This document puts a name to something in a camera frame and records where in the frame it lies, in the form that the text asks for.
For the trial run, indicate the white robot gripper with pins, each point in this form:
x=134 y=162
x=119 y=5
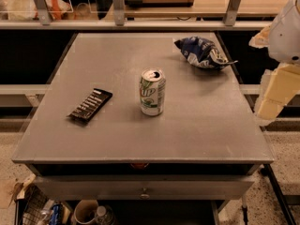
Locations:
x=287 y=39

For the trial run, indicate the green white 7up can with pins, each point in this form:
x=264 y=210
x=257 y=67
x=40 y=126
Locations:
x=152 y=91

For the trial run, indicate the blue crumpled chip bag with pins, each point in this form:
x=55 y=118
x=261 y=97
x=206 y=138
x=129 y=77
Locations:
x=202 y=53

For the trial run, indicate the black snack bar packet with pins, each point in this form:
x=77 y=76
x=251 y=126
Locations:
x=91 y=105

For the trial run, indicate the clear plastic bottle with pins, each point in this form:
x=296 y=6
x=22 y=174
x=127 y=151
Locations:
x=104 y=216

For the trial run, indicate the metal railing with brackets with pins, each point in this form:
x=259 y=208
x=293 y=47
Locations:
x=135 y=25

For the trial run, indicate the white paper cup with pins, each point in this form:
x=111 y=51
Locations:
x=84 y=212

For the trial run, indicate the grey table drawer with knob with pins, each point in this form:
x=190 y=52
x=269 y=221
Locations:
x=152 y=187

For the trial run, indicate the orange white bag on shelf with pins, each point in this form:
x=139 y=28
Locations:
x=26 y=10

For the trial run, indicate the blue packet under table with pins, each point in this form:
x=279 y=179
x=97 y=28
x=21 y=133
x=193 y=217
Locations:
x=57 y=215

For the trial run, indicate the wire mesh basket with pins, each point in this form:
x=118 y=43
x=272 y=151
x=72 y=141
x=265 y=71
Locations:
x=31 y=206

